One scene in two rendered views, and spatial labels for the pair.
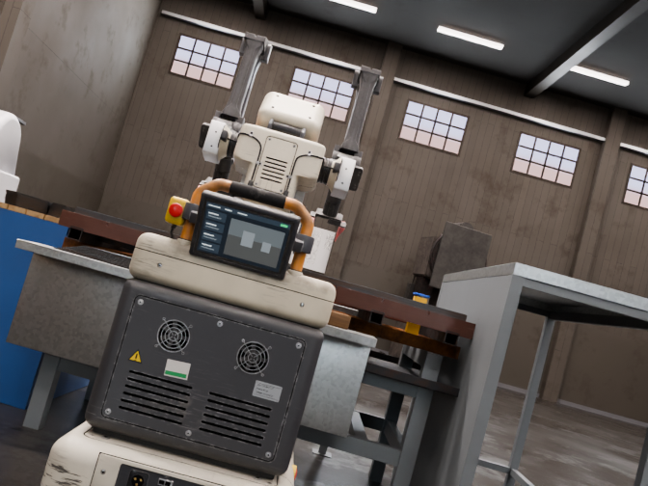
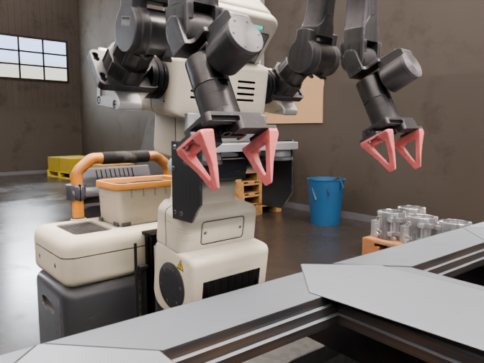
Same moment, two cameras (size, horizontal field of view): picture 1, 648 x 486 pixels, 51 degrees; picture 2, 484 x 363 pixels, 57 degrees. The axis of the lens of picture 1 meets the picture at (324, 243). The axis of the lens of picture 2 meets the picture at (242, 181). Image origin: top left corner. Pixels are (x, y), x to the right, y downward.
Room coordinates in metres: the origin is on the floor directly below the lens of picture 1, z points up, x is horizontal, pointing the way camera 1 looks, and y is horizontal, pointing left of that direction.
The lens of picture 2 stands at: (3.07, -0.38, 1.07)
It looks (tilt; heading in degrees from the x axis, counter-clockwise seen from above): 7 degrees down; 141
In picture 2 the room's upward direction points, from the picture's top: straight up
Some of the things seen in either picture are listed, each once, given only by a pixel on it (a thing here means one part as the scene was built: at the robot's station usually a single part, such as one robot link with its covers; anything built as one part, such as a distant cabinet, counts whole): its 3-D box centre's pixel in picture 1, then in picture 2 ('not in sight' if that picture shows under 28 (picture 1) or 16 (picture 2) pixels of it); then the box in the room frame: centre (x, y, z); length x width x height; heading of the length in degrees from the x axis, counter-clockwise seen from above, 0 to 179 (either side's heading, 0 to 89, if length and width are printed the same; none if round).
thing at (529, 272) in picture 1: (539, 293); not in sight; (2.86, -0.94, 1.03); 1.30 x 0.60 x 0.04; 179
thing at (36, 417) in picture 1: (59, 340); not in sight; (2.65, 0.88, 0.34); 0.06 x 0.06 x 0.68; 89
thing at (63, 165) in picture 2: not in sight; (75, 166); (-7.23, 3.11, 0.22); 1.28 x 0.92 x 0.44; 2
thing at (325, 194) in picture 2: not in sight; (327, 199); (-0.25, 3.56, 0.28); 0.49 x 0.44 x 0.55; 2
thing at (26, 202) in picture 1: (72, 216); not in sight; (3.24, 1.19, 0.82); 0.80 x 0.40 x 0.06; 179
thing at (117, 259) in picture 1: (112, 257); not in sight; (2.50, 0.73, 0.70); 0.39 x 0.12 x 0.04; 89
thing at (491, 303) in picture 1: (444, 396); not in sight; (2.86, -0.66, 0.51); 1.30 x 0.04 x 1.01; 179
